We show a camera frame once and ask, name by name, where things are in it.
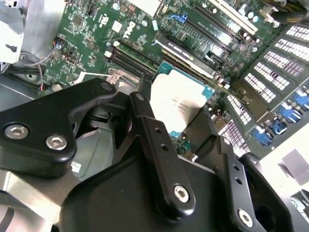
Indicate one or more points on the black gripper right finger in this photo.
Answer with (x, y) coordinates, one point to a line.
(231, 174)

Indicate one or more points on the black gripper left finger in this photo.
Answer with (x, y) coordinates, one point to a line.
(36, 116)

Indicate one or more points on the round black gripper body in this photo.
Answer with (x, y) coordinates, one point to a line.
(116, 200)

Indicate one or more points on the silver green CPU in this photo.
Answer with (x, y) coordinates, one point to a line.
(176, 96)

